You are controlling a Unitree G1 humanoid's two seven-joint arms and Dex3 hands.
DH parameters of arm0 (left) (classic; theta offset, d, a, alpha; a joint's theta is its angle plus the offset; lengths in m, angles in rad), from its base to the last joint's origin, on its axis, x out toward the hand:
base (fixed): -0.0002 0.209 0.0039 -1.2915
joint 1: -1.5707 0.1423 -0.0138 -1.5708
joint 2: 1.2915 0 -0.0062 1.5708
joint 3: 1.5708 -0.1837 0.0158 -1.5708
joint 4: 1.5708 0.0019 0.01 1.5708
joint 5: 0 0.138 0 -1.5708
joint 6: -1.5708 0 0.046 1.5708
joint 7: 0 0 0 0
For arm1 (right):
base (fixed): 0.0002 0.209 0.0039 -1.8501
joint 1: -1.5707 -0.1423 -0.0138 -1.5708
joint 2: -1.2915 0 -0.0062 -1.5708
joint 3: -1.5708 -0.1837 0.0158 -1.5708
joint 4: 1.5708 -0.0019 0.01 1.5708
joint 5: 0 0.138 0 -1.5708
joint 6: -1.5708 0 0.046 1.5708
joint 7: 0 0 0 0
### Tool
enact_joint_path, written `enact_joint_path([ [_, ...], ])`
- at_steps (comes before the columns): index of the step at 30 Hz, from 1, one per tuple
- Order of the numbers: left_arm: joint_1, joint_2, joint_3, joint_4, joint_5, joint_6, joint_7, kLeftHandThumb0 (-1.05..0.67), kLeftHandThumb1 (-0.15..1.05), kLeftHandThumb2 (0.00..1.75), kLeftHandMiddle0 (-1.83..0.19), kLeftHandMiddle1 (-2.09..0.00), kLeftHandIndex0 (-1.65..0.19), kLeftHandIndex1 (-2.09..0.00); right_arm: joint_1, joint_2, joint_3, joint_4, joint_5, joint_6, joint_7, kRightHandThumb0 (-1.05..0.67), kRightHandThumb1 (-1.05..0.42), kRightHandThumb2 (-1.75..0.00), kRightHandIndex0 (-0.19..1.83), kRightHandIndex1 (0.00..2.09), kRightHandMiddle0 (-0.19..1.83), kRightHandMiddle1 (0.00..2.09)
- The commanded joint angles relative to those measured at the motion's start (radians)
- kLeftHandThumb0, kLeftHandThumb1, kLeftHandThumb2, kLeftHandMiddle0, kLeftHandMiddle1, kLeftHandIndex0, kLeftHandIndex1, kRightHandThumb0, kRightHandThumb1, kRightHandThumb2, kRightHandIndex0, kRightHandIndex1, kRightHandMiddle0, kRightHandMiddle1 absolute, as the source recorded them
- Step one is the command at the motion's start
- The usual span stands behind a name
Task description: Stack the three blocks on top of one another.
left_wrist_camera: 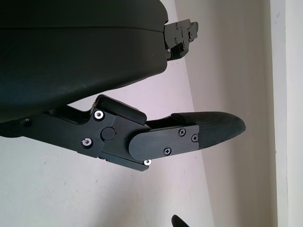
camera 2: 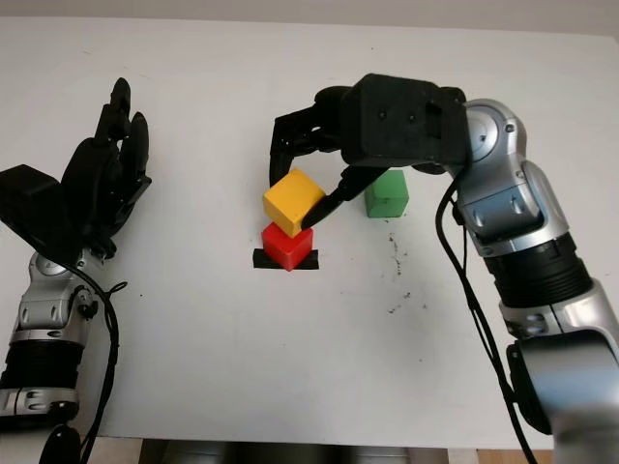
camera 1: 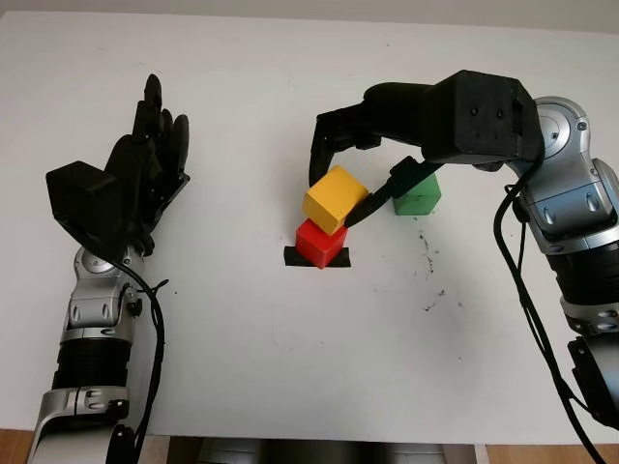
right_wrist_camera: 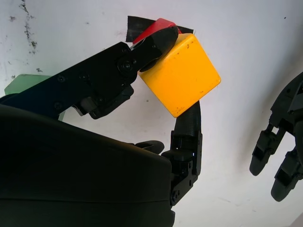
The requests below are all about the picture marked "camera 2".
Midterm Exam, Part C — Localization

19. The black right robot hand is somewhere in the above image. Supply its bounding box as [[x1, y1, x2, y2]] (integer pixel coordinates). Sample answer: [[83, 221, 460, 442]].
[[268, 85, 445, 231]]

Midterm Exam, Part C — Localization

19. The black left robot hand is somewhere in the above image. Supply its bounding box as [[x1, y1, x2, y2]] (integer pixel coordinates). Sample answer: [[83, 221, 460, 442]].
[[61, 76, 153, 260]]

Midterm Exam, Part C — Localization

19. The yellow wooden block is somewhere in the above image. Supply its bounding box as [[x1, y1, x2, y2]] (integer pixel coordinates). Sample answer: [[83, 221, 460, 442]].
[[262, 168, 326, 238]]

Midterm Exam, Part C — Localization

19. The green wooden block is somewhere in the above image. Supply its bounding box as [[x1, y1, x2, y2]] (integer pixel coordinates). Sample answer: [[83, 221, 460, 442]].
[[364, 168, 410, 218]]

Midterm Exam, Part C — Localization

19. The red wooden block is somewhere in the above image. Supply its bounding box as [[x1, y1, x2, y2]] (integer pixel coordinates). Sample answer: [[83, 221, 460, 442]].
[[261, 221, 315, 273]]

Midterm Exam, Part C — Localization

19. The black tape strip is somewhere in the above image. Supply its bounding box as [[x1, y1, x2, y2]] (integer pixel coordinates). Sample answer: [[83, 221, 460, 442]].
[[251, 247, 320, 272]]

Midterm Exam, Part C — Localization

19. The dark robot torso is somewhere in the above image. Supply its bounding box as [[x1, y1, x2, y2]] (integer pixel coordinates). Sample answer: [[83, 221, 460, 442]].
[[139, 438, 456, 464]]

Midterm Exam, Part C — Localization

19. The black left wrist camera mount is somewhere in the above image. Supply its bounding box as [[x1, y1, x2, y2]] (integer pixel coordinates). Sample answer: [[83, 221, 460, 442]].
[[0, 163, 93, 265]]

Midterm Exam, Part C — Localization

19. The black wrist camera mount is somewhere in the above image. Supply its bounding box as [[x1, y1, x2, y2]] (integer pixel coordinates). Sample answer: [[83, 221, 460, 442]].
[[0, 163, 93, 265], [340, 72, 469, 170]]

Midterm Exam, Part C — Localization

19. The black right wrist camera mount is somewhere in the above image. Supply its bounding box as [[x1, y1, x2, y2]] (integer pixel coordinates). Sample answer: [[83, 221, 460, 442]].
[[340, 72, 469, 170]]

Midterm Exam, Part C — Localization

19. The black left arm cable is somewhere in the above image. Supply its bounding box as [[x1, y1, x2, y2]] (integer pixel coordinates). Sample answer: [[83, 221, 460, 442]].
[[65, 263, 129, 464]]

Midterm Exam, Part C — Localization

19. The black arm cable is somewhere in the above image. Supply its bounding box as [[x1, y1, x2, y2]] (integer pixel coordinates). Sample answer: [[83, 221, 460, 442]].
[[65, 263, 129, 464], [434, 186, 538, 464]]

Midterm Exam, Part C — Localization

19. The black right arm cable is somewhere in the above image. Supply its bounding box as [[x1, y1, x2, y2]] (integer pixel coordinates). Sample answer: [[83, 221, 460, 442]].
[[434, 186, 538, 464]]

